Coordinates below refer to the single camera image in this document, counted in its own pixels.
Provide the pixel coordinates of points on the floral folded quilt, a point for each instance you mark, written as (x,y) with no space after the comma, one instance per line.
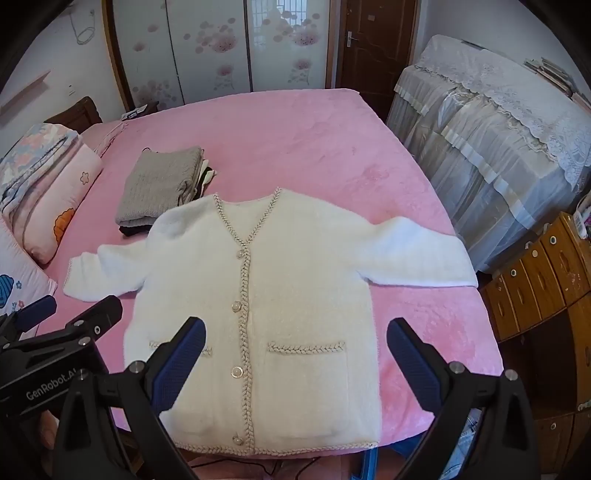
(32,157)

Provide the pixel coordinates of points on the stack of books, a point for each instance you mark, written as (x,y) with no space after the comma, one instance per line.
(549,74)

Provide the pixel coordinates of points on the grey folded knit sweater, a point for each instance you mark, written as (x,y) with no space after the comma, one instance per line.
(157,184)

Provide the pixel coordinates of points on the floral sliding-door wardrobe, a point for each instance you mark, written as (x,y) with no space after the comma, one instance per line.
(207,46)

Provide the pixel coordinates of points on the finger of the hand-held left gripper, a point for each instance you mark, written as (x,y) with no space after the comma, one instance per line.
(34,311)
(99,316)

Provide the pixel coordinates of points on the pink plush bed blanket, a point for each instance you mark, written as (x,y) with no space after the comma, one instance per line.
(323,152)

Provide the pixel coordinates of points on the wooden drawer cabinet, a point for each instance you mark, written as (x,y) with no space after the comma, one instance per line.
(531,286)

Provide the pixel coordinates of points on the white pillow with bag print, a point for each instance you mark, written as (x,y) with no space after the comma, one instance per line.
(18,272)

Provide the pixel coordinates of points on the dark wooden headboard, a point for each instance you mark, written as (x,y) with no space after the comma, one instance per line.
(78,115)

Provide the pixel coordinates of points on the blue plastic object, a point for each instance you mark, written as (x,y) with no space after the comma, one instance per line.
(371,464)

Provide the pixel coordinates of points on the black folded garment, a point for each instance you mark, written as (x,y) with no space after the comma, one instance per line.
(134,229)

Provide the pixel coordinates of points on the brown wooden door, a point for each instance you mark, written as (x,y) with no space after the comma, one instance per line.
(378,55)

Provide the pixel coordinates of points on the pink wall shelf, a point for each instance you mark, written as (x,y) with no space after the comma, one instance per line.
(27,90)

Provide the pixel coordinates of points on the white fluffy braid-trimmed cardigan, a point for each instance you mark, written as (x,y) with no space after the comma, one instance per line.
(300,286)

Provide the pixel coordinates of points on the lace-covered furniture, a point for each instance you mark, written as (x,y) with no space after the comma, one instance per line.
(485,152)

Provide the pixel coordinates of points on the small printed packet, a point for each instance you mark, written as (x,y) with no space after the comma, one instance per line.
(138,112)

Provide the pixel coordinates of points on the pink striped bed sheet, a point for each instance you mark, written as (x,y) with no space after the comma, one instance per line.
(111,136)

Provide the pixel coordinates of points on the cream folded garment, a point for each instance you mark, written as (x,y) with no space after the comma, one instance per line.
(207,177)

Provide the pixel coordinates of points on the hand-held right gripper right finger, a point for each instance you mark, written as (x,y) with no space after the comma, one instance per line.
(415,364)

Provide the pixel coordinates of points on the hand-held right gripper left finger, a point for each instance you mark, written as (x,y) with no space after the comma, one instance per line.
(180,364)

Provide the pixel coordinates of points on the pink pillow with flowers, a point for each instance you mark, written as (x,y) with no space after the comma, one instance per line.
(60,198)

